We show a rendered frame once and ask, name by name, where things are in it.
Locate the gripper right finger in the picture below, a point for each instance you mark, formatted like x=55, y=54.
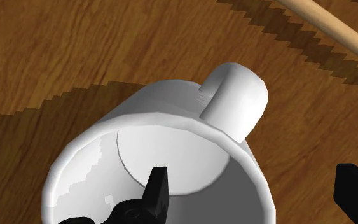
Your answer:
x=357, y=192

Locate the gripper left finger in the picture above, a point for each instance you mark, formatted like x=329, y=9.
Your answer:
x=155, y=198

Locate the white mug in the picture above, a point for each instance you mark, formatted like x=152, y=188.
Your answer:
x=172, y=149

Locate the light wooden stick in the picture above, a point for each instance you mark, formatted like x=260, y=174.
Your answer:
x=336, y=26

